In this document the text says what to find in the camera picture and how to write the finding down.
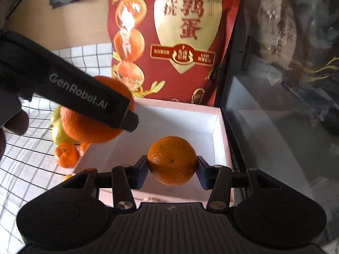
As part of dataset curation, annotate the pink cardboard box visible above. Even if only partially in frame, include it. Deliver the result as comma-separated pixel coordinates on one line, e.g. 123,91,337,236
73,98,236,207

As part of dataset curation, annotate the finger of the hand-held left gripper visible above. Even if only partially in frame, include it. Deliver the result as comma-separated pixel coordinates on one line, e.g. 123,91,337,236
122,108,139,132

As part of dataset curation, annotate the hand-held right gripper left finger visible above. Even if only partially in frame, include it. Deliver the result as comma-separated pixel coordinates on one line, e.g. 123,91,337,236
62,155,149,211

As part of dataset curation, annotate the person's left hand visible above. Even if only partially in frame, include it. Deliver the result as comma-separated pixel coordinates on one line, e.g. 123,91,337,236
0,97,29,164

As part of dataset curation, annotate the white black-checked cloth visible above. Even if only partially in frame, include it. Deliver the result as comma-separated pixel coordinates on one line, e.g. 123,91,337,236
0,42,114,254

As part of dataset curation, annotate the large smooth orange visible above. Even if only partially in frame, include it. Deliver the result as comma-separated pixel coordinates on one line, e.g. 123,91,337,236
60,75,135,144

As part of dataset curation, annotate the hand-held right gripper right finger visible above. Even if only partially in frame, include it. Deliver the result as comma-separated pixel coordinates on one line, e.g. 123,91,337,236
196,155,276,209

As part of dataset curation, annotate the medium rough-skinned orange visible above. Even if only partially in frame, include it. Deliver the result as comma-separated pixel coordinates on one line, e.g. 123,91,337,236
147,136,198,186

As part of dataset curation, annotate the red and gold printed bag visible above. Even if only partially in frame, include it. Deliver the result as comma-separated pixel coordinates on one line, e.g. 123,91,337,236
107,0,243,106

